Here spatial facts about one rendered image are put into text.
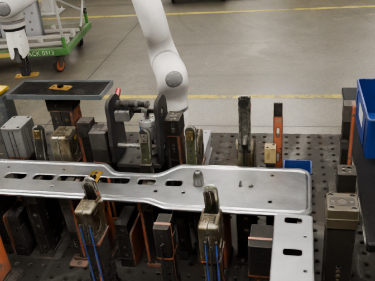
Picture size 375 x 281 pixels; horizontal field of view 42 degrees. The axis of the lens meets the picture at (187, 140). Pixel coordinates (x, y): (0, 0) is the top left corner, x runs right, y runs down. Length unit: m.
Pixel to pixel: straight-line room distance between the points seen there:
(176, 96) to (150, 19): 0.31
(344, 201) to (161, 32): 0.91
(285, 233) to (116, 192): 0.52
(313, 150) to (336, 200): 0.91
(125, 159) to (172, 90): 0.33
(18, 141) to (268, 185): 0.86
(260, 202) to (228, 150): 0.85
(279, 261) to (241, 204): 0.24
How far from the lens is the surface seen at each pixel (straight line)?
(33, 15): 5.77
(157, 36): 1.82
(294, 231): 1.29
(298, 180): 1.47
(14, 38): 1.80
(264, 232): 1.31
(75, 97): 1.76
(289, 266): 1.19
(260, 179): 1.47
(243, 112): 1.49
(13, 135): 1.77
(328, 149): 2.21
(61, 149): 1.70
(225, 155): 2.16
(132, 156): 1.71
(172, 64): 1.80
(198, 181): 1.44
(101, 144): 1.68
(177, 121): 1.58
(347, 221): 1.29
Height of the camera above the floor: 1.83
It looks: 30 degrees down
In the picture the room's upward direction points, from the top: 6 degrees counter-clockwise
